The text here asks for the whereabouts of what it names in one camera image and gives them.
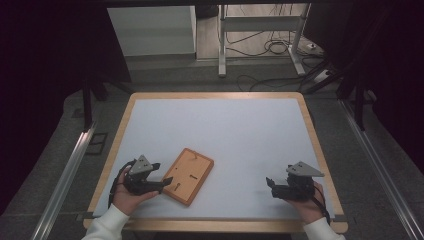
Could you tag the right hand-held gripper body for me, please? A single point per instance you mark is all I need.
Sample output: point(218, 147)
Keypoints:
point(300, 186)

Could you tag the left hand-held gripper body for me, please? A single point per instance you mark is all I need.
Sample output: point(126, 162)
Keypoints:
point(141, 166)

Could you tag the wooden picture frame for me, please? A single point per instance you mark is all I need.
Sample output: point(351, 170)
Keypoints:
point(188, 176)

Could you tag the person's right hand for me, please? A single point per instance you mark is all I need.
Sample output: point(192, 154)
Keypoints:
point(311, 208)

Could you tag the person's left hand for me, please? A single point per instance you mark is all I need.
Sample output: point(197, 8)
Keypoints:
point(125, 198)

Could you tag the white table mat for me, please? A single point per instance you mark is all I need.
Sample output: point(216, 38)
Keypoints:
point(220, 126)

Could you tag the black stand leg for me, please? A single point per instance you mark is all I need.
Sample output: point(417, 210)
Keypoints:
point(359, 106)
point(87, 103)

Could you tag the white power strip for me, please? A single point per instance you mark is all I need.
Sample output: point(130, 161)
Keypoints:
point(322, 76)

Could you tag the white cabinet panel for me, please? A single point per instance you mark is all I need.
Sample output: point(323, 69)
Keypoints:
point(153, 30)

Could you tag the small white power adapter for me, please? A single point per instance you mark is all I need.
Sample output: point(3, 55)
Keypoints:
point(311, 46)

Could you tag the aluminium floor rail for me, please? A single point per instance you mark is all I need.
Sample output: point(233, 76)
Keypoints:
point(383, 173)
point(63, 183)

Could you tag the white metal desk frame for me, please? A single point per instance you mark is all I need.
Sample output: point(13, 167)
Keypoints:
point(260, 23)

